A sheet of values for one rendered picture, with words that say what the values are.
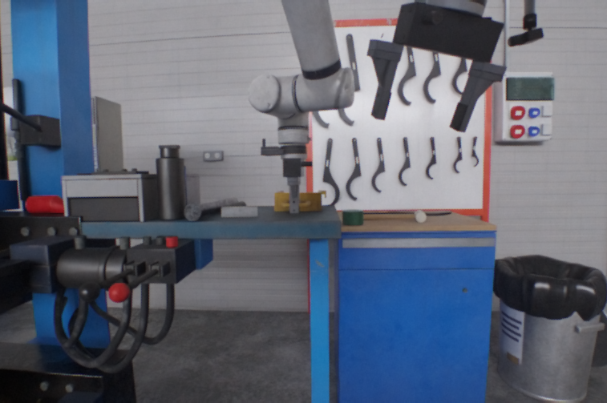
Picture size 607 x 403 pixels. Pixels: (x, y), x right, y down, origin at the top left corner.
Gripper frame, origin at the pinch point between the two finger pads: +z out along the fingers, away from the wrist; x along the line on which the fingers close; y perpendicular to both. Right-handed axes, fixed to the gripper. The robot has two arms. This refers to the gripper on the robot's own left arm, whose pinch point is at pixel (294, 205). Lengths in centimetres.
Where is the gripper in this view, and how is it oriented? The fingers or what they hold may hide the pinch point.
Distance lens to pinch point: 90.1
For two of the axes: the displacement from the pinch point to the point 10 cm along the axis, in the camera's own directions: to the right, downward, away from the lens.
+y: 10.0, -0.1, -0.6
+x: 0.6, -0.9, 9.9
